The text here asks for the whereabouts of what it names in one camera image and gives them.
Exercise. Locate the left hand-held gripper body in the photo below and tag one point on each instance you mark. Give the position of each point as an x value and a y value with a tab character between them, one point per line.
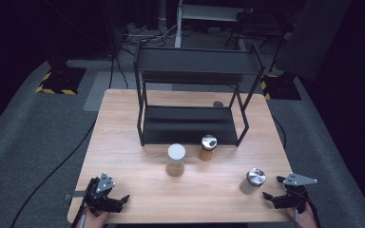
101	196

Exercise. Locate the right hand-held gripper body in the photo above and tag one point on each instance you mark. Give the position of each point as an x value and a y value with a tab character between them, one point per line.
293	199

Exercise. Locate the orange spice jar dark lid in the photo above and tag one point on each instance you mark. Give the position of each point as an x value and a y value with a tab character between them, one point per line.
207	148

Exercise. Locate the black metal two-tier shelf rack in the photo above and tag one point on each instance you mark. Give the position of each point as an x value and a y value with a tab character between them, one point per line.
187	125

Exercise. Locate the person's right hand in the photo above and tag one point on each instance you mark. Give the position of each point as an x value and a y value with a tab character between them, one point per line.
304	218

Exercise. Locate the person's left hand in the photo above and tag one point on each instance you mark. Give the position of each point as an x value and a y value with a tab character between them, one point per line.
95	219

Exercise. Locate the grey table edge clamp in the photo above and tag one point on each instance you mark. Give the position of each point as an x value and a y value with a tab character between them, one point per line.
72	195

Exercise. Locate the black yellow striped stand base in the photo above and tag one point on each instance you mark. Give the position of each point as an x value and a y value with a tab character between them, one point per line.
61	82
280	87

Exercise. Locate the round grey table grommet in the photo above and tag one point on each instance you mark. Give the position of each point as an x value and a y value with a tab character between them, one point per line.
218	104

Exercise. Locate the grey panel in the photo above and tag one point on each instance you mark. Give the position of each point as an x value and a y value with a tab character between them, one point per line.
312	38

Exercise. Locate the white metal stand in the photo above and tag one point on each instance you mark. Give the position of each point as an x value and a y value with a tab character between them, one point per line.
202	12

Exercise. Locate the black chair frame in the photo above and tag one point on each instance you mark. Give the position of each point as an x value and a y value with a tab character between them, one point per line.
256	25

